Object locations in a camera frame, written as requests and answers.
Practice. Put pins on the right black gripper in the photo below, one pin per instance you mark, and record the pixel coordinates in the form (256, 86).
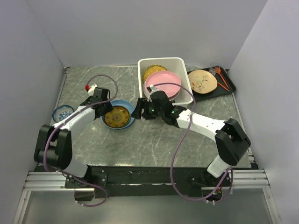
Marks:
(137, 113)

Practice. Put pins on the aluminium rail frame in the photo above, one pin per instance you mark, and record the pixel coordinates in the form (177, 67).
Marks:
(54, 181)

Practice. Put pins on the clear plastic cup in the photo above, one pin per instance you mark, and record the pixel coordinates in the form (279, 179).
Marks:
(214, 68)

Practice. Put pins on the orange plastic spoon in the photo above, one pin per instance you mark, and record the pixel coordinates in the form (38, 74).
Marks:
(222, 75)

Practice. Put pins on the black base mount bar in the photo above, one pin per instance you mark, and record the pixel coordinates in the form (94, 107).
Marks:
(146, 181)

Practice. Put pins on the blue white small bowl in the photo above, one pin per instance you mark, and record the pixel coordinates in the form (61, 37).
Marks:
(62, 112)

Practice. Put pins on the beige bird pattern plate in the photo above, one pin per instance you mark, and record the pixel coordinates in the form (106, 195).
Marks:
(202, 82)

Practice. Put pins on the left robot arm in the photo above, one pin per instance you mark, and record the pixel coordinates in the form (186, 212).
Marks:
(54, 143)

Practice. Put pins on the blue yellow pattern plate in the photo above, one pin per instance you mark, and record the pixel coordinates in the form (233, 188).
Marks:
(117, 118)

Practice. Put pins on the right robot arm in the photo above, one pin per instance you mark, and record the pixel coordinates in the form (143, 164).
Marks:
(230, 138)

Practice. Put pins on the white plate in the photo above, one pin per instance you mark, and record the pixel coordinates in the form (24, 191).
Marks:
(146, 91)

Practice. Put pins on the white plastic bin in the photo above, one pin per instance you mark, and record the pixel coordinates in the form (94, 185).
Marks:
(173, 64)

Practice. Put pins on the black tray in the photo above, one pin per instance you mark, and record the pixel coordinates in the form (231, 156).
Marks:
(218, 91)

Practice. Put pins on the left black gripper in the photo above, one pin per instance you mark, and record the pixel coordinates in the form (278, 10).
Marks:
(109, 108)

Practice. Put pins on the pink plate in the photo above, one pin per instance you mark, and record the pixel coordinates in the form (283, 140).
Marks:
(165, 77)

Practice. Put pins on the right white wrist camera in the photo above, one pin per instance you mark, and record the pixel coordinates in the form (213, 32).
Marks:
(151, 89)

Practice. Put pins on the round bamboo mat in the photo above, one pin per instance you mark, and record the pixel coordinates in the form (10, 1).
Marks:
(152, 69)

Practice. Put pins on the light blue plate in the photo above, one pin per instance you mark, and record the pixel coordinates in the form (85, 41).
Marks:
(125, 104)

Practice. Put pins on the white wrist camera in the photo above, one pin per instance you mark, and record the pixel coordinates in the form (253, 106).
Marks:
(90, 89)
(151, 89)

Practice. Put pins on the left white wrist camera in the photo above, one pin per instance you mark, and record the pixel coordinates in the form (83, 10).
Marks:
(90, 89)

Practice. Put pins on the red round plate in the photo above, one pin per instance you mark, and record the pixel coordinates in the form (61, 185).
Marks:
(173, 97)

